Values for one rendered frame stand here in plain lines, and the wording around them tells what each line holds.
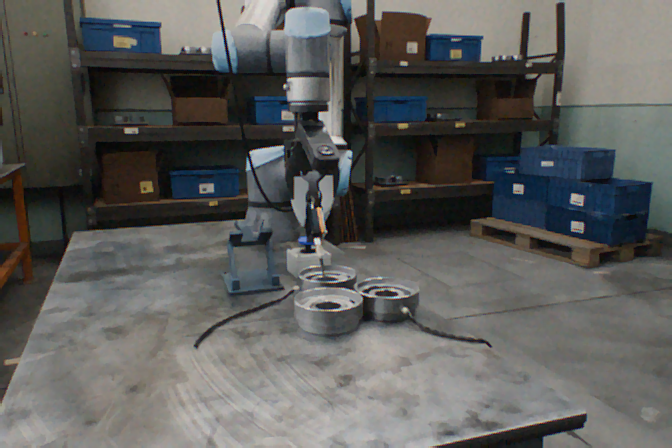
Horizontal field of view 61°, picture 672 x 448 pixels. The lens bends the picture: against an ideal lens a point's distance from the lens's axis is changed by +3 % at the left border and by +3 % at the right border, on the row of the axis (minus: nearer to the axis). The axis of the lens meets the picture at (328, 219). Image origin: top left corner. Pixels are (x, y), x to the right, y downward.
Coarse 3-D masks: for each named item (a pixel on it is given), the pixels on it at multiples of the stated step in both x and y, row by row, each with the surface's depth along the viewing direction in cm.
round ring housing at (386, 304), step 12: (360, 288) 93; (384, 288) 93; (408, 288) 93; (372, 300) 86; (384, 300) 85; (396, 300) 85; (408, 300) 86; (372, 312) 87; (384, 312) 86; (396, 312) 86
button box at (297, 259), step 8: (296, 248) 114; (304, 248) 112; (312, 248) 112; (288, 256) 112; (296, 256) 108; (304, 256) 108; (312, 256) 108; (328, 256) 109; (288, 264) 113; (296, 264) 107; (304, 264) 108; (312, 264) 108; (320, 264) 109; (328, 264) 109; (296, 272) 108
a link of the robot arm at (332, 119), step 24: (312, 0) 132; (336, 0) 132; (336, 24) 133; (336, 48) 136; (336, 72) 136; (336, 96) 137; (336, 120) 137; (336, 144) 136; (312, 192) 138; (336, 192) 138
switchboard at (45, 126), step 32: (0, 0) 388; (32, 0) 393; (0, 32) 390; (32, 32) 396; (64, 32) 402; (0, 64) 393; (32, 64) 399; (64, 64) 406; (0, 96) 397; (32, 96) 403; (64, 96) 409; (0, 128) 400; (32, 128) 406; (64, 128) 413; (32, 160) 410; (64, 160) 417; (64, 224) 443; (32, 256) 439
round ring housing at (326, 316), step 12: (324, 288) 90; (336, 288) 90; (300, 300) 87; (324, 300) 87; (336, 300) 87; (348, 300) 88; (360, 300) 84; (300, 312) 82; (312, 312) 80; (324, 312) 80; (336, 312) 80; (348, 312) 81; (360, 312) 83; (300, 324) 84; (312, 324) 81; (324, 324) 80; (336, 324) 80; (348, 324) 81
